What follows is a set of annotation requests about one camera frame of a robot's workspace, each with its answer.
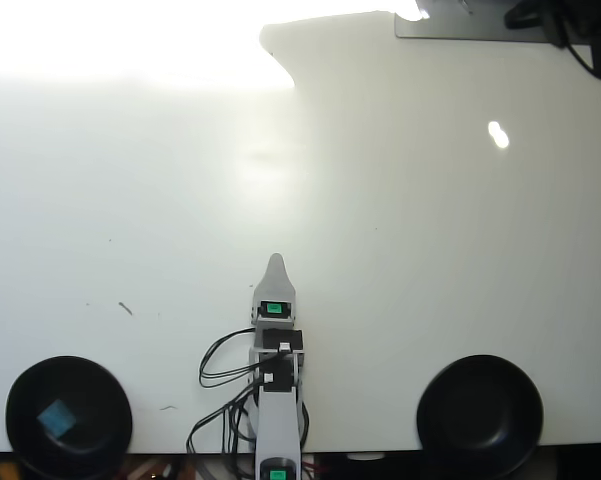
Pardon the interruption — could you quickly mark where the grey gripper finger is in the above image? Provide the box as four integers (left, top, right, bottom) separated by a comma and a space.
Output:
253, 252, 299, 302

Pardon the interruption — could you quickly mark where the blue foam cube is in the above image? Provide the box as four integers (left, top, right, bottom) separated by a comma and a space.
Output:
35, 398, 78, 442

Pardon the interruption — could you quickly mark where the black power cable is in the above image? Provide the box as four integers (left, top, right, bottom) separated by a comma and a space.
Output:
563, 41, 597, 76

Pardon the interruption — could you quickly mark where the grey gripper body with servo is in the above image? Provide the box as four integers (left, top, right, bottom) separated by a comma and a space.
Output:
250, 298, 300, 327

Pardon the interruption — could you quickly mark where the grey flat metal plate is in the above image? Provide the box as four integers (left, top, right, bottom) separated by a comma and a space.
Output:
393, 9, 569, 44

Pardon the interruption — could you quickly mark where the black servo cable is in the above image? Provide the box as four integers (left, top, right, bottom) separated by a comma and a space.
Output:
197, 327, 282, 390
185, 387, 262, 469

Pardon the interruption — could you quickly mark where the black round bowl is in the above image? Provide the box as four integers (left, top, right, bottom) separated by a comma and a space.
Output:
4, 355, 134, 480
415, 354, 546, 479

